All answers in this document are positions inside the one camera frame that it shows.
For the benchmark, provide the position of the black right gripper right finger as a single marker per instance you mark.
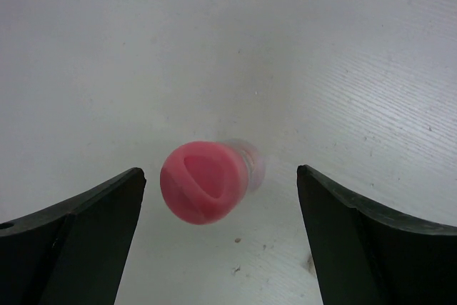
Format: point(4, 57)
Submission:
point(367, 253)

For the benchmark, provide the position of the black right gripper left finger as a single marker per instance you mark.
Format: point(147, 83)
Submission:
point(73, 252)

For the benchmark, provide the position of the pink capped small bottle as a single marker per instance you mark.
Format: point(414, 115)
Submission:
point(203, 181)

